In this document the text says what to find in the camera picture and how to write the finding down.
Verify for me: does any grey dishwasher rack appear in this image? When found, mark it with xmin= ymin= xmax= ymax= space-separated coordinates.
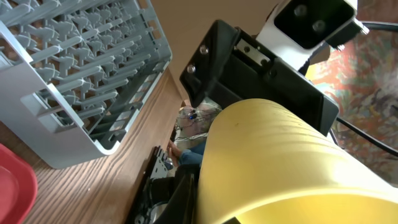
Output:
xmin=1 ymin=0 xmax=172 ymax=169

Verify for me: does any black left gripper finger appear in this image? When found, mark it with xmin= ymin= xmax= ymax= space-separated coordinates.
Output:
xmin=154 ymin=173 xmax=198 ymax=224

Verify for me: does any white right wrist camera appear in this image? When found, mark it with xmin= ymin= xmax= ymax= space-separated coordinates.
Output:
xmin=256 ymin=0 xmax=369 ymax=70

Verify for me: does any red plastic tray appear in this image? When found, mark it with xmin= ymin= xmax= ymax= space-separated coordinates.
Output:
xmin=1 ymin=145 xmax=37 ymax=224

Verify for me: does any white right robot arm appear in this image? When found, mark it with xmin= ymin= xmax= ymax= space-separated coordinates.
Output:
xmin=180 ymin=20 xmax=397 ymax=156

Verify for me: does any seated person in background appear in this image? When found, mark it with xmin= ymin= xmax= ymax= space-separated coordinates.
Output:
xmin=167 ymin=99 xmax=222 ymax=166

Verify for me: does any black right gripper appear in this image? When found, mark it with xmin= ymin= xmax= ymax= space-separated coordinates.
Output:
xmin=180 ymin=20 xmax=339 ymax=135

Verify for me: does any yellow plastic cup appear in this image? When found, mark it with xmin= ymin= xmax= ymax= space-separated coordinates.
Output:
xmin=194 ymin=99 xmax=397 ymax=224

